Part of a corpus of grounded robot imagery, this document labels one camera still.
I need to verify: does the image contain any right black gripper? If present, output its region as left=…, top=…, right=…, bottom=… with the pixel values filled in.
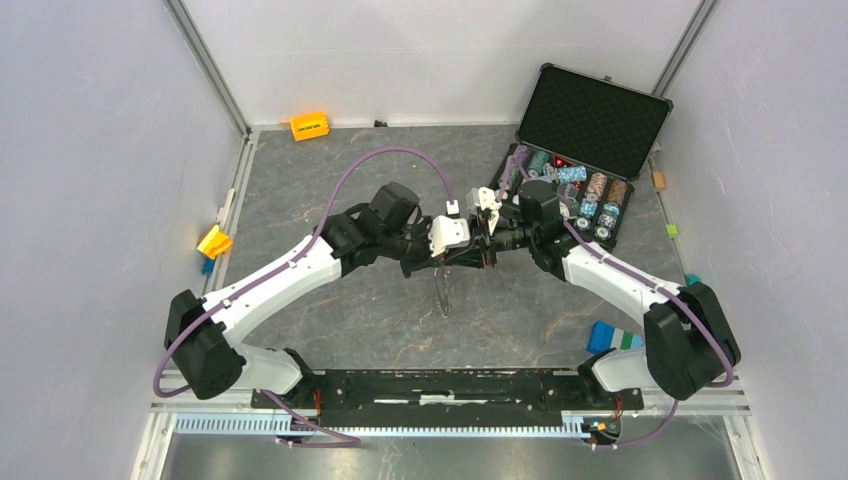
left=443, top=213, right=537, bottom=271

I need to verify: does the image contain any large metal disc keyring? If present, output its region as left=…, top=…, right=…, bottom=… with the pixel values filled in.
left=433, top=266, right=451, bottom=317

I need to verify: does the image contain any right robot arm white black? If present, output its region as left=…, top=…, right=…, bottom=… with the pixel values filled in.
left=429, top=180, right=741, bottom=408

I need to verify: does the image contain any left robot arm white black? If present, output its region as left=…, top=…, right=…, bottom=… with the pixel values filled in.
left=156, top=182, right=437, bottom=408

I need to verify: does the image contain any blue white green block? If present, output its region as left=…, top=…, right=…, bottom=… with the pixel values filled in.
left=586, top=321, right=644, bottom=354

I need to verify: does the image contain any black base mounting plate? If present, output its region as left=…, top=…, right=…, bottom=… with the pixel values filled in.
left=281, top=367, right=644, bottom=428

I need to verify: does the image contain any black poker chip case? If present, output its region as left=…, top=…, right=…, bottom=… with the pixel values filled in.
left=501, top=63, right=674, bottom=250

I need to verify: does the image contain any orange plastic block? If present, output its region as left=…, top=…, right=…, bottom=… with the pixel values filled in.
left=289, top=112, right=330, bottom=142

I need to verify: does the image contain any orange small cube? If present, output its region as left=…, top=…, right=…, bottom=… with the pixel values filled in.
left=652, top=171, right=666, bottom=192

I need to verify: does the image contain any yellow orange block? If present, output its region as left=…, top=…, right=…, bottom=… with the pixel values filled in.
left=196, top=224, right=233, bottom=260

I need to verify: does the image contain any small blue block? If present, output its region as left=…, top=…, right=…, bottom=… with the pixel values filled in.
left=201, top=258, right=215, bottom=277

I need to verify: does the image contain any teal cube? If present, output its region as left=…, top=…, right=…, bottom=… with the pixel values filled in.
left=684, top=273, right=701, bottom=286

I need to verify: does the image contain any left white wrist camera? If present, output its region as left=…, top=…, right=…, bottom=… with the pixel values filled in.
left=428, top=200, right=471, bottom=258

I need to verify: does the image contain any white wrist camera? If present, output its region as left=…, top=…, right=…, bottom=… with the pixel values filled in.
left=428, top=200, right=471, bottom=258
left=466, top=187, right=502, bottom=234

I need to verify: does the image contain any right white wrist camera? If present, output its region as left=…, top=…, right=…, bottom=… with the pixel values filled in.
left=466, top=187, right=502, bottom=234

